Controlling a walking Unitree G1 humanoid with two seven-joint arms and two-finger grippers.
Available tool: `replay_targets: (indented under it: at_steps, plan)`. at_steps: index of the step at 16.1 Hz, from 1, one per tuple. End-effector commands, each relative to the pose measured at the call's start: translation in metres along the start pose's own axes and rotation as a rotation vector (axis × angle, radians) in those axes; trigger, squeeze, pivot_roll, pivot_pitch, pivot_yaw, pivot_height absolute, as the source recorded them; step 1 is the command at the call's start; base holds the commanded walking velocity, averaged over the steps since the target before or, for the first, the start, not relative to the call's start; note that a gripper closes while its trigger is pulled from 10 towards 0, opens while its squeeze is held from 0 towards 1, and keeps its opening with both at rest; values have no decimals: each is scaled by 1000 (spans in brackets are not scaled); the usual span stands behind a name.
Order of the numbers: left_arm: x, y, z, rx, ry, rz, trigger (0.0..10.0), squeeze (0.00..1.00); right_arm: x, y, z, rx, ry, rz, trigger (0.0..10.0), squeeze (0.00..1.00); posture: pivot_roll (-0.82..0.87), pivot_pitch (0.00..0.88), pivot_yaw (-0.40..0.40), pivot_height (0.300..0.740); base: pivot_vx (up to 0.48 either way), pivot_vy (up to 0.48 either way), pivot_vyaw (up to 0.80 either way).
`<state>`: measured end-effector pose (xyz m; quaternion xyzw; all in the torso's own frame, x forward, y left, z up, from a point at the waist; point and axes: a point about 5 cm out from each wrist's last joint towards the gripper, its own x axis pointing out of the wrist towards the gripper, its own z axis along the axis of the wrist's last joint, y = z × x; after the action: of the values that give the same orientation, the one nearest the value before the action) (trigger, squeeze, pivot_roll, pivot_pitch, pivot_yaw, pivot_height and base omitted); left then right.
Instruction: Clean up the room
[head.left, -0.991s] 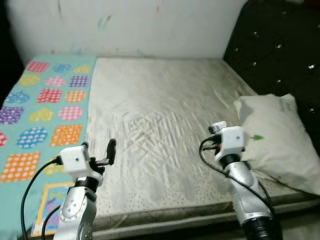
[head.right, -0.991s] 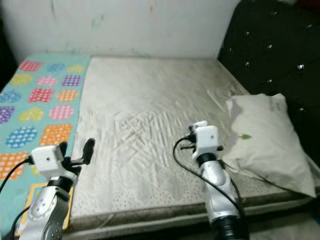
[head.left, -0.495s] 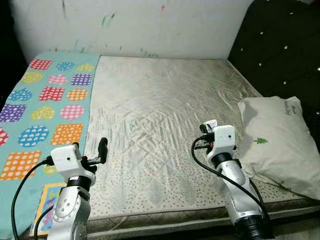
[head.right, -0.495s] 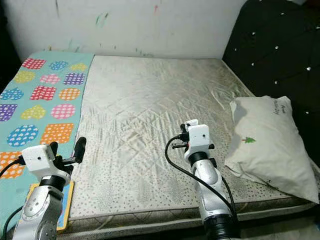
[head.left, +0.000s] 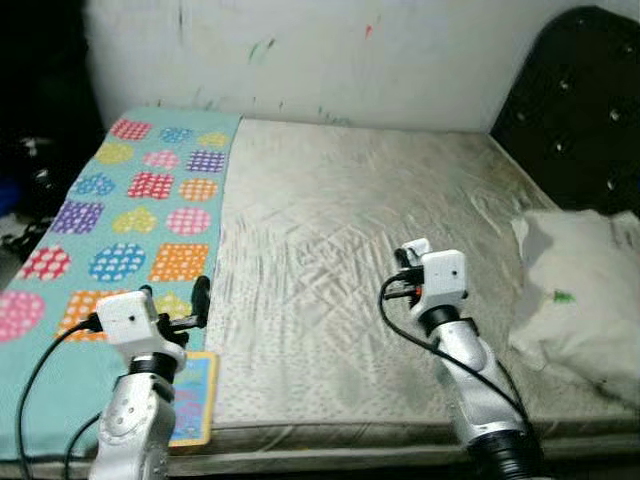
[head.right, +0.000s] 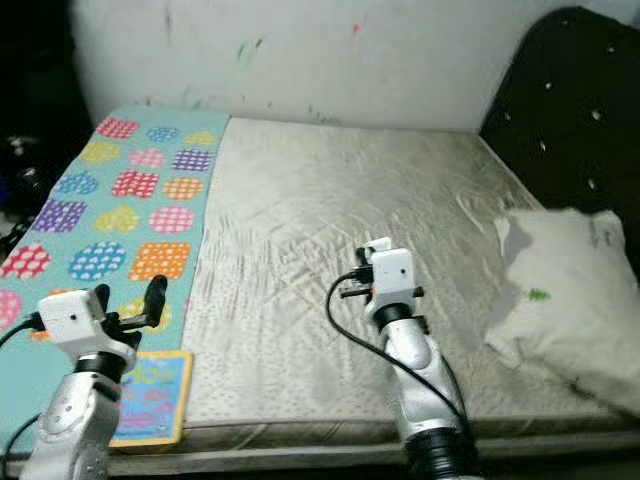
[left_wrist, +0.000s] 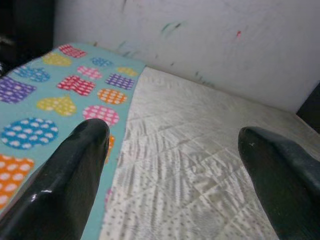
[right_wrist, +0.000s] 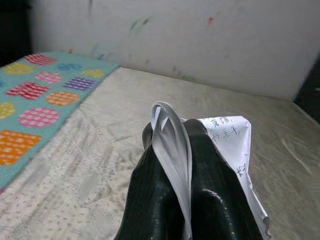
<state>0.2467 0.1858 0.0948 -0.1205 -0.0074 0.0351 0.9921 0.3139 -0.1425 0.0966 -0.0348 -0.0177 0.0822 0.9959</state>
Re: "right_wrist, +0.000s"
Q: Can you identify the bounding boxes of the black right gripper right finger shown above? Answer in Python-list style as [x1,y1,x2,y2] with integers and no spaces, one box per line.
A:
[183,118,263,240]

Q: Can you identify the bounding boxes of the teal blanket with colourful shapes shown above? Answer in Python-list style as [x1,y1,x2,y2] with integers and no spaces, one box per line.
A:
[0,51,121,191]

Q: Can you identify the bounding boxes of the white handwritten paper sheet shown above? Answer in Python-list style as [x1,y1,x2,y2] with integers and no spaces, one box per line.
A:
[149,101,272,240]

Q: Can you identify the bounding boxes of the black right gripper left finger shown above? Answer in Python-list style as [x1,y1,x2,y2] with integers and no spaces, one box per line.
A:
[113,122,188,240]

